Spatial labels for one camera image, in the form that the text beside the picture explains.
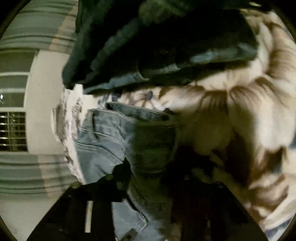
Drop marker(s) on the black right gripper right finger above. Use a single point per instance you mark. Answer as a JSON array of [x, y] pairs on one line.
[[209, 211]]

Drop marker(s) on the window with metal grille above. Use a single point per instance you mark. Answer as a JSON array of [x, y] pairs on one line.
[[15, 71]]

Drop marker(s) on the floral white brown bedsheet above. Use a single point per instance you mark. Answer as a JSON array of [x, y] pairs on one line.
[[236, 123]]

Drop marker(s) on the dark green garment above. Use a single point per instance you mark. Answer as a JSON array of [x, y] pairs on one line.
[[127, 42]]

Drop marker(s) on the blue denim jeans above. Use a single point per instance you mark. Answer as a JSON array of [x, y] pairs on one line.
[[147, 140]]

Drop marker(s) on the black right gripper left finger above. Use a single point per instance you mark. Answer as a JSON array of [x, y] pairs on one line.
[[84, 212]]

